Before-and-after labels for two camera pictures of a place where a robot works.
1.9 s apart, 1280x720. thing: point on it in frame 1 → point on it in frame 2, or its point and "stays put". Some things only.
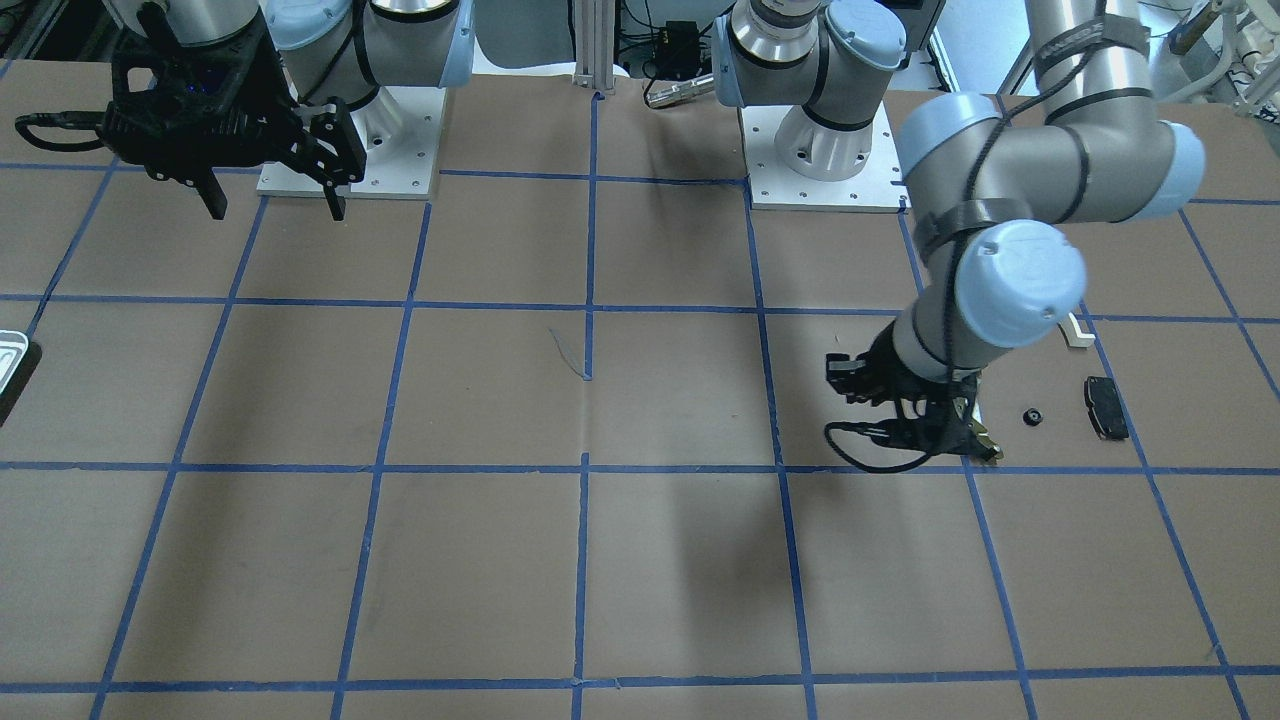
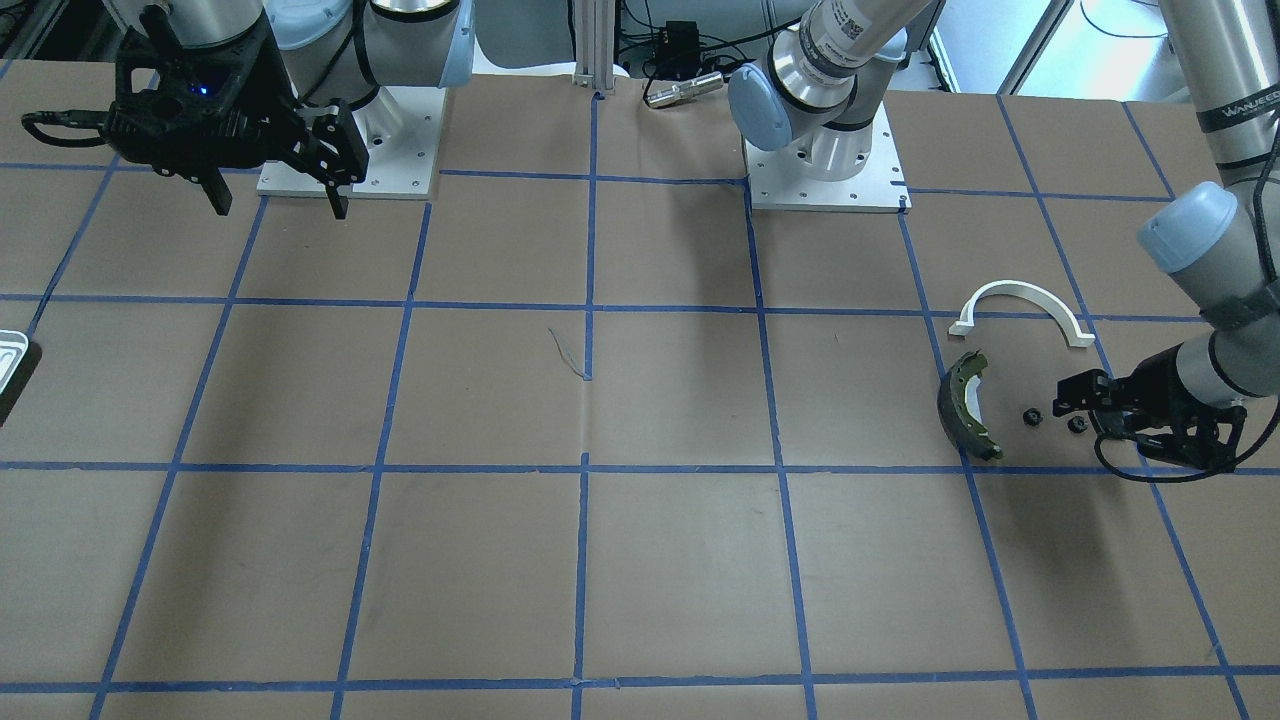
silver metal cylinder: x=666 y=92 stays put
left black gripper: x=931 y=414 → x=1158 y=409
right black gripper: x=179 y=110 stays put
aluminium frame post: x=594 y=45 stays put
